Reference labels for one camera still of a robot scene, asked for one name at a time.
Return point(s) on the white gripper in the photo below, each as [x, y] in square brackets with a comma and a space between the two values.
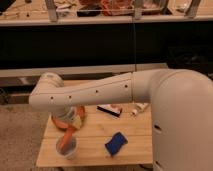
[74, 117]

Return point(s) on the orange pepper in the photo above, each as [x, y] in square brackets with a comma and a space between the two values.
[67, 136]

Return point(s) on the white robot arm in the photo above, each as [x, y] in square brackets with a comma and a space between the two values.
[181, 103]

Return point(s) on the white ceramic cup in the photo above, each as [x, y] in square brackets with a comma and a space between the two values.
[69, 151]

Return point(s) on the orange bowl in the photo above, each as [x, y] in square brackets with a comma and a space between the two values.
[55, 119]

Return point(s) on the wooden table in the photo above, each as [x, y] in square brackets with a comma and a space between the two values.
[91, 138]

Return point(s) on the black and white eraser block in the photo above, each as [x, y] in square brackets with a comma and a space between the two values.
[111, 109]

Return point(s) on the blue sponge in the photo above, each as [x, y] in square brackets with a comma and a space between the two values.
[114, 145]

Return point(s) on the small white object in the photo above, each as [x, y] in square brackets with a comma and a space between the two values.
[139, 108]

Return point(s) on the black bin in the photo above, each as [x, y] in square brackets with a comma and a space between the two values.
[198, 58]

